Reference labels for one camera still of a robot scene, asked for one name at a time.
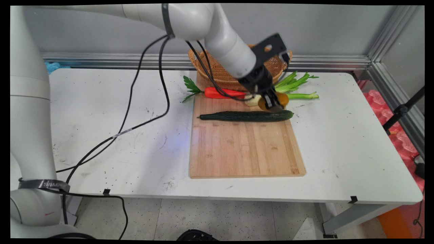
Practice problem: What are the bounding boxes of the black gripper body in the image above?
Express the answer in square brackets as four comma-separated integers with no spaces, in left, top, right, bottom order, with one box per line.
[237,64,277,95]

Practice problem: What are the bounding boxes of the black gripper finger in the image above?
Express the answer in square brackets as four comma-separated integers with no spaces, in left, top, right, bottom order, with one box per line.
[262,93,275,110]
[271,88,284,110]

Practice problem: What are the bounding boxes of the brown potato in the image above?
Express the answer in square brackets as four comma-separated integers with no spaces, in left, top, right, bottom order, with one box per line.
[257,92,290,113]

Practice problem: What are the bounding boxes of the green celery stalk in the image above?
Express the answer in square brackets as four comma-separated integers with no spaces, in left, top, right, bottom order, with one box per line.
[244,71,320,107]

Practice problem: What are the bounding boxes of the dark green cucumber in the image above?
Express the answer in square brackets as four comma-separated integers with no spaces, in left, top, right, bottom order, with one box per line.
[197,110,294,123]

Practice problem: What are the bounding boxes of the orange carrot with leaves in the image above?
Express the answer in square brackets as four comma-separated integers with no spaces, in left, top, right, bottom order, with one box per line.
[182,76,251,103]

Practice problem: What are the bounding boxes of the woven wicker basket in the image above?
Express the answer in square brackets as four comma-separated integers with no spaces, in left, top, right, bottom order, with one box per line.
[188,44,293,92]

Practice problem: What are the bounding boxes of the bamboo cutting board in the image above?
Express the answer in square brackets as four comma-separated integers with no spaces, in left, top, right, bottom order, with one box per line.
[189,73,306,179]

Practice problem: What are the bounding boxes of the black tripod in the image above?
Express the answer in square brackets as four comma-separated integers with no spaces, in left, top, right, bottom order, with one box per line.
[383,86,425,136]

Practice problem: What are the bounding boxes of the red bubble wrap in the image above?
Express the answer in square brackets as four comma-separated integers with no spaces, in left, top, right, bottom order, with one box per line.
[362,80,425,192]

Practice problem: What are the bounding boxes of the grey table leg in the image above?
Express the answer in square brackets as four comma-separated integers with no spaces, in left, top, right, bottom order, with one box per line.
[320,202,404,239]

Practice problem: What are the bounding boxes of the round black floor object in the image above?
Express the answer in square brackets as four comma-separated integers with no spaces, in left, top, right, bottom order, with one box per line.
[176,229,219,241]

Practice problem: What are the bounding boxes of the small black device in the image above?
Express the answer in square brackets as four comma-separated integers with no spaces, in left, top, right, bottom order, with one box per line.
[414,155,425,180]

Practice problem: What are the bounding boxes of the orange floor mat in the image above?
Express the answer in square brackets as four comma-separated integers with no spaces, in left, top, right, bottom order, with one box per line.
[377,203,425,240]

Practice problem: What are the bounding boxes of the blue plastic sheet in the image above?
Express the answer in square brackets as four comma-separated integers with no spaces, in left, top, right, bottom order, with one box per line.
[45,61,71,74]

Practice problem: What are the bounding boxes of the black cable strap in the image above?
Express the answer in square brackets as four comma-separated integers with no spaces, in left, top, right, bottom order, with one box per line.
[161,3,176,39]

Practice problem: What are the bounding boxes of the short aluminium frame rail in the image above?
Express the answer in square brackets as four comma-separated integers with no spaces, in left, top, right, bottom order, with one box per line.
[367,62,425,160]

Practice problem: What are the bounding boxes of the plain black cable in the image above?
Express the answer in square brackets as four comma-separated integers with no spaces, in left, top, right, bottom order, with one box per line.
[55,34,255,173]

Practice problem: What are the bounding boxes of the aluminium upright post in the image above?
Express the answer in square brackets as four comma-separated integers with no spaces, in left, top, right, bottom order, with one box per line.
[368,5,425,63]

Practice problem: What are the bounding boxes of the long aluminium frame rail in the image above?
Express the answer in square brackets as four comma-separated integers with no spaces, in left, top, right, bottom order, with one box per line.
[41,52,372,72]

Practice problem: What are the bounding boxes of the black floor cable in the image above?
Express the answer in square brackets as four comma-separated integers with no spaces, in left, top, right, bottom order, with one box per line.
[47,188,129,240]

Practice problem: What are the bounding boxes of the thin black cable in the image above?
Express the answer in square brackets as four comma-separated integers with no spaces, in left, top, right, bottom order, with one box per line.
[413,190,425,238]

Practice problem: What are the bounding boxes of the grey printed strap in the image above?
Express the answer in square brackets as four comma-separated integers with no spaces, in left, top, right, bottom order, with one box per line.
[18,179,71,193]

